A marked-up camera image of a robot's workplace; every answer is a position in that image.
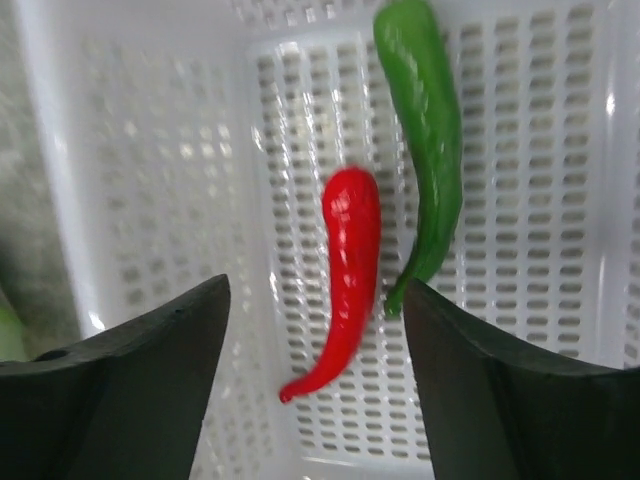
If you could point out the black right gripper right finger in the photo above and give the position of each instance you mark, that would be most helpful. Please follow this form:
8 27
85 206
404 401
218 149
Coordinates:
497 407

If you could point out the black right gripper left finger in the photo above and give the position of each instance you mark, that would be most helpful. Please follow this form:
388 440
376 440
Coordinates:
127 403

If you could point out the green cabbage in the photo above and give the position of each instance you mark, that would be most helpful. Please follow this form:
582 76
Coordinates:
11 336

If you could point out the red chili pepper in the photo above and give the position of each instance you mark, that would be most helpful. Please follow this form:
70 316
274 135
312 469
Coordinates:
352 213

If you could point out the green chili pepper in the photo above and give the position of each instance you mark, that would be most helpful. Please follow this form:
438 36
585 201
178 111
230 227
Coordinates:
414 59

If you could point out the white plastic basket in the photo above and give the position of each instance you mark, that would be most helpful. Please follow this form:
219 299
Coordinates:
185 139

